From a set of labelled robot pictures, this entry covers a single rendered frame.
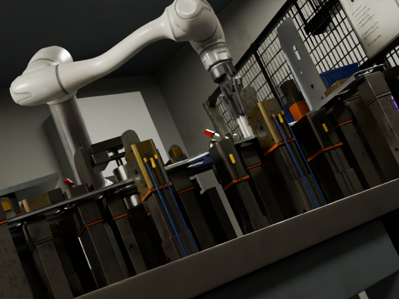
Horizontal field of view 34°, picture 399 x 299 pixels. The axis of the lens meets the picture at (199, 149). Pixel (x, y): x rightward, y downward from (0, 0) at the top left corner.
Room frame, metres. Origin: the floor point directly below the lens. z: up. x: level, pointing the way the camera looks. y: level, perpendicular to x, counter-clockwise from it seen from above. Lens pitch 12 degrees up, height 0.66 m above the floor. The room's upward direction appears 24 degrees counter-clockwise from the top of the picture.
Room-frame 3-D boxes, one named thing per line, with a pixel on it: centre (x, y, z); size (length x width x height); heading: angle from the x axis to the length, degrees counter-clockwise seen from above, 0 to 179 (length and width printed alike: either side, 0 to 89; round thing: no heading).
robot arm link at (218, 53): (1.86, -0.16, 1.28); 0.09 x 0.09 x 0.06
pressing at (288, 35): (1.96, -0.40, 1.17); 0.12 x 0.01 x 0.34; 25
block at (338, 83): (1.86, -0.46, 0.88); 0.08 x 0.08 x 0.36; 25
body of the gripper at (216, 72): (1.86, -0.16, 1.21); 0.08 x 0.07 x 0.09; 25
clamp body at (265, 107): (1.63, -0.20, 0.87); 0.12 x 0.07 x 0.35; 25
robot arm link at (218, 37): (1.84, -0.16, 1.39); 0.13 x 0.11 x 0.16; 172
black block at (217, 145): (1.61, -0.06, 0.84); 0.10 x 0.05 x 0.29; 25
